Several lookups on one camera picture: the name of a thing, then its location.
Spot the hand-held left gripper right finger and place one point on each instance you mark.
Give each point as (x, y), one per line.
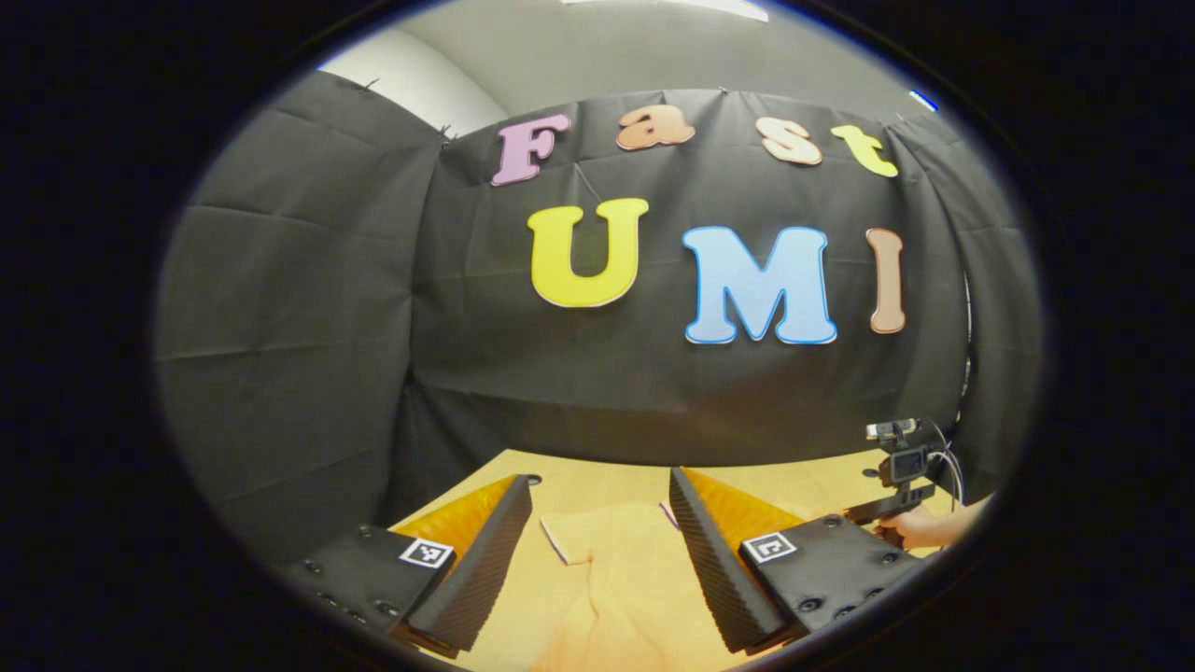
(714, 579)

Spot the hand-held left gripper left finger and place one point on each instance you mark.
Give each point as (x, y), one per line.
(476, 579)

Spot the orange T-shirt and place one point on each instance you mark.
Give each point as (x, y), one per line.
(635, 579)

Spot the long ceiling light panel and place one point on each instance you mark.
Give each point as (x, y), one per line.
(709, 7)

